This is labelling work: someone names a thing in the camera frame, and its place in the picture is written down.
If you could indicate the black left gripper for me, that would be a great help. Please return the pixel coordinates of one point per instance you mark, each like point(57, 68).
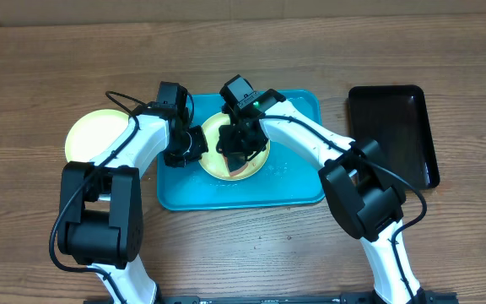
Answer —
point(198, 134)

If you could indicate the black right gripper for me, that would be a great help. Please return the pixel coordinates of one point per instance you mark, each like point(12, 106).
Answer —
point(234, 148)

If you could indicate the red black sponge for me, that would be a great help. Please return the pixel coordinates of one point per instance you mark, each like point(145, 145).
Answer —
point(236, 164)

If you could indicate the yellow plate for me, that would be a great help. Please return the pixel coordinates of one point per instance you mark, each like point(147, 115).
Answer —
point(214, 163)
point(93, 133)

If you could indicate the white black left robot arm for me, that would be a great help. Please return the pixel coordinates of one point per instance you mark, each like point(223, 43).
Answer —
point(99, 228)

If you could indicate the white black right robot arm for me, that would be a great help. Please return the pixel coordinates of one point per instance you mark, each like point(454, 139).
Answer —
point(364, 196)

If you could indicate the teal plastic tray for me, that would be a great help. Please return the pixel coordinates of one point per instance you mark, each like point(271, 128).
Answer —
point(283, 178)

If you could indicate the black plastic tray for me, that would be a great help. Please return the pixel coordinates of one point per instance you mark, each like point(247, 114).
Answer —
point(396, 117)

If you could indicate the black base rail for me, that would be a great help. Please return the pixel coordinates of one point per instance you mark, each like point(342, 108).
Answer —
point(428, 296)

